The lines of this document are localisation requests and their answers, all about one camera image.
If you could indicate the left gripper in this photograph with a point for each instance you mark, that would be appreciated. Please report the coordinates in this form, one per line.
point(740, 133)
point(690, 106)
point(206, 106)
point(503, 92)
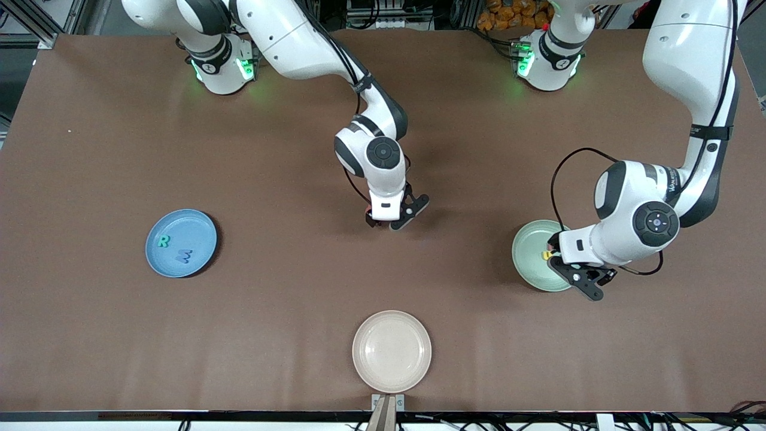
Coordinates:
point(555, 242)

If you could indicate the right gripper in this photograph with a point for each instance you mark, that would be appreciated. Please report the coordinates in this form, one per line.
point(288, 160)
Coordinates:
point(370, 221)

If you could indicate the blue foam letter W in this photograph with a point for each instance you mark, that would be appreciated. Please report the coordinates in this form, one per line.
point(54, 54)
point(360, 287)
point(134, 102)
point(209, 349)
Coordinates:
point(182, 258)

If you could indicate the teal foam letter R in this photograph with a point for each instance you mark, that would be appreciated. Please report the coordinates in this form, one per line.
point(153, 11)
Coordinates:
point(163, 241)

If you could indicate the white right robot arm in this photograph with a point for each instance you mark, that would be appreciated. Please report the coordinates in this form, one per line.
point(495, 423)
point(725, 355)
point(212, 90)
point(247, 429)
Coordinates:
point(287, 36)

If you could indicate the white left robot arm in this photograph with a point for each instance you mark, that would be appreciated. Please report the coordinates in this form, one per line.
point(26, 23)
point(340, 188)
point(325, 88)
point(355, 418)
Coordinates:
point(694, 60)

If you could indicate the green plate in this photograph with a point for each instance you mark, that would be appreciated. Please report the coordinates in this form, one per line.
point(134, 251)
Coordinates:
point(529, 257)

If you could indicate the cream white plate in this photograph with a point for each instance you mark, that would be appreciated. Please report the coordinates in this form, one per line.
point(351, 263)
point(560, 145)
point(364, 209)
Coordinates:
point(392, 353)

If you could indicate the blue plate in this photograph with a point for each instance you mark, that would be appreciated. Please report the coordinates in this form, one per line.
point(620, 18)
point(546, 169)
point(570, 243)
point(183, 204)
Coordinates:
point(197, 233)

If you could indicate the white label tag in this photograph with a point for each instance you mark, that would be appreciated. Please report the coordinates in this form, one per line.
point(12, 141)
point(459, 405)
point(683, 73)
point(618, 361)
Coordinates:
point(605, 422)

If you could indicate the white power strip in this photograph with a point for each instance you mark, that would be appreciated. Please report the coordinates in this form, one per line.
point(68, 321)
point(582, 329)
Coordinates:
point(389, 24)

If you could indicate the orange bag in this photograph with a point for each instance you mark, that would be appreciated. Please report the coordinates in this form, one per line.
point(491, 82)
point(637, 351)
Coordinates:
point(508, 15)

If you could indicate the brown table mat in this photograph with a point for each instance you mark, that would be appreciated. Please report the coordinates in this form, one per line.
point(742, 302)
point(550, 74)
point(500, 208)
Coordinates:
point(119, 335)

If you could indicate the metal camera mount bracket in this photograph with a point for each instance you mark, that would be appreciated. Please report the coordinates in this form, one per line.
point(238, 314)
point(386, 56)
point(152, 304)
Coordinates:
point(377, 400)

